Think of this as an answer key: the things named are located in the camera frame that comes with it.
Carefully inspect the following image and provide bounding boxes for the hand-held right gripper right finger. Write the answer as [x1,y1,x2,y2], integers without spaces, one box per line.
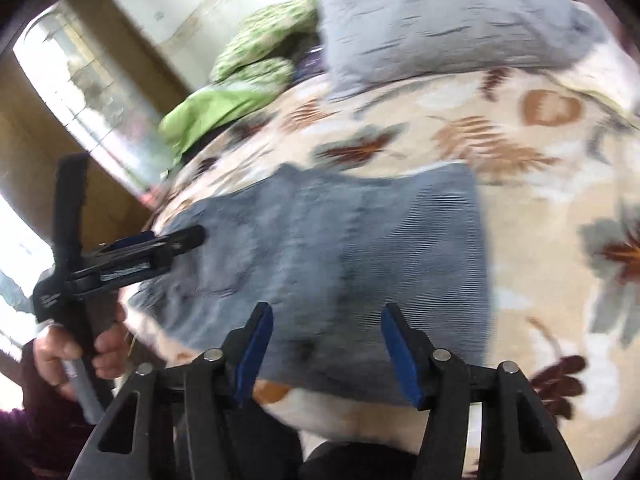
[381,302,583,480]

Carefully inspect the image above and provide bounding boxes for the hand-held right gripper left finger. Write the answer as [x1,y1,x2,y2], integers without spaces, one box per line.
[67,301,303,480]

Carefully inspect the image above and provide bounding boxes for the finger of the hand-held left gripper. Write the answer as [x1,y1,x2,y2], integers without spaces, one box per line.
[102,225,207,254]
[107,236,206,263]

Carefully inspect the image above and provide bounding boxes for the grey denim pants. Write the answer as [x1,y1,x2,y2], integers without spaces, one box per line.
[122,160,493,406]

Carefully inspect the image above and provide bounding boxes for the person's left forearm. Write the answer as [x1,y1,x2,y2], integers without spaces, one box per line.
[0,345,118,480]

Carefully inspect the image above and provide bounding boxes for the person's left hand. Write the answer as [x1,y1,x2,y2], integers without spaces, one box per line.
[34,305,128,388]

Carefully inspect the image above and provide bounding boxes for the wooden door with glass pane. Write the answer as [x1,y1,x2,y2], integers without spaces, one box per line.
[0,0,191,246]

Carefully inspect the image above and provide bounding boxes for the lime green cloth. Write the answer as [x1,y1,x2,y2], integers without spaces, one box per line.
[159,82,281,168]

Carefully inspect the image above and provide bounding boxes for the leaf print blanket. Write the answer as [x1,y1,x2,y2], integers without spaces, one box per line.
[125,50,640,480]

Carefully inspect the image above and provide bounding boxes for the dark purple cloth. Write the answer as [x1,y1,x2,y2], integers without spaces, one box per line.
[292,45,328,83]

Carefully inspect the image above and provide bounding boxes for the green patterned pillow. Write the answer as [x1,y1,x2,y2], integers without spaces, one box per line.
[210,0,321,88]

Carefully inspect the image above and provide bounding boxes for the grey pillow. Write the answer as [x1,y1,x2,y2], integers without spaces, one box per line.
[315,0,608,103]

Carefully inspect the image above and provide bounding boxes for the white cloth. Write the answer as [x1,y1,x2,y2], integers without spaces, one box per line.
[567,2,640,121]

